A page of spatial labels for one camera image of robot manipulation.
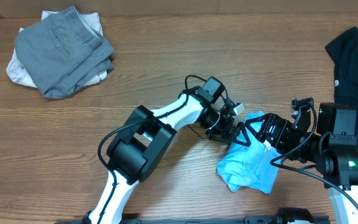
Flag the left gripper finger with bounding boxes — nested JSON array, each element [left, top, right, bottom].
[[208, 135, 232, 145], [229, 122, 251, 147]]

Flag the grey folded trousers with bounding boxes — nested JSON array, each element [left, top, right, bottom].
[[14, 6, 114, 99]]

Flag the light blue printed t-shirt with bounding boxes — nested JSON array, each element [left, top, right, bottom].
[[216, 111, 282, 195]]

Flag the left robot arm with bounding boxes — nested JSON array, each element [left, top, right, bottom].
[[81, 77, 250, 224]]

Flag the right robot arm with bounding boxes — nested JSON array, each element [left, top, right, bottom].
[[245, 98, 358, 223]]

